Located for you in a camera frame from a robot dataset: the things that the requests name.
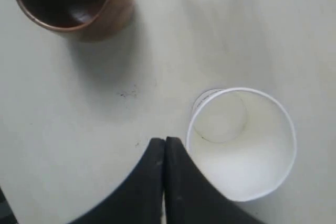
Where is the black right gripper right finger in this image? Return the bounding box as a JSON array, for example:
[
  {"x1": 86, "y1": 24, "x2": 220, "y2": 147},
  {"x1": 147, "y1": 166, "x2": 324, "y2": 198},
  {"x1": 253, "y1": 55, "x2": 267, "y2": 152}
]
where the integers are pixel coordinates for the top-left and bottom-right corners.
[{"x1": 165, "y1": 137, "x2": 261, "y2": 223}]

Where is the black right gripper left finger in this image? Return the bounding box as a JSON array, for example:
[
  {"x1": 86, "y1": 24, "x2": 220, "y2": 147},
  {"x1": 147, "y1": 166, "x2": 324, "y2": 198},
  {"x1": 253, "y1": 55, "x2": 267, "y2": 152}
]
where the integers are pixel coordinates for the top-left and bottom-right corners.
[{"x1": 72, "y1": 138, "x2": 165, "y2": 224}]

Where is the white paper cup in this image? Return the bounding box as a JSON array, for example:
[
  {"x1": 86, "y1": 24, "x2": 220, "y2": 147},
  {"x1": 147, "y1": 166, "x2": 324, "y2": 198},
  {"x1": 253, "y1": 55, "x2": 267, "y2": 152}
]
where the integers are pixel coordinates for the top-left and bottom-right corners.
[{"x1": 185, "y1": 87, "x2": 297, "y2": 202}]

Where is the brown wooden cup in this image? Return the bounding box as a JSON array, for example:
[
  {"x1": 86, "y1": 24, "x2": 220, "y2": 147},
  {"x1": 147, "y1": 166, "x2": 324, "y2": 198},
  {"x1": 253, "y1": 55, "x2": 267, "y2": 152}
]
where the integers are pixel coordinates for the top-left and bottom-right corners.
[{"x1": 16, "y1": 0, "x2": 134, "y2": 42}]

